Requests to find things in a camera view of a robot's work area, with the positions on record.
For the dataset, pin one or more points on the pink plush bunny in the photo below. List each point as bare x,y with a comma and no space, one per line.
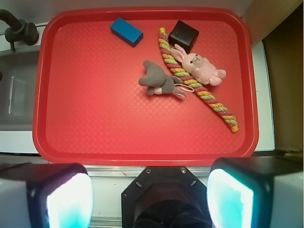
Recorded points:
199,67

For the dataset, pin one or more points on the red plastic tray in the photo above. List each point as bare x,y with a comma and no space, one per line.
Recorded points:
89,107

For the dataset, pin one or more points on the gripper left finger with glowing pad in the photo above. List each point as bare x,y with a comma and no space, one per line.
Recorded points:
45,196

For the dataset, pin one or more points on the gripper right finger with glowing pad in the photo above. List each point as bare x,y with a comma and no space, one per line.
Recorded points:
257,192

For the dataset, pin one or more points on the blue rectangular block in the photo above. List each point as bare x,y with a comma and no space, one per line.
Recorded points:
126,31

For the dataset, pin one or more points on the multicolour twisted rope toy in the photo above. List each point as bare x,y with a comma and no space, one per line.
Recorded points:
189,80

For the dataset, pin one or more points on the dark brown cube box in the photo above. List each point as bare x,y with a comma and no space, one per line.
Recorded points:
183,35

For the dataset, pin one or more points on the gray plush bunny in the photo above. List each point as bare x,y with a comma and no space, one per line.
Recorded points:
159,83

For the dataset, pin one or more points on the steel sink basin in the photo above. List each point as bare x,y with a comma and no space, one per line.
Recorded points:
18,72

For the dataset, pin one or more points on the dark metal faucet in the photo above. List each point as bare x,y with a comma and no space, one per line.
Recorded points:
18,30

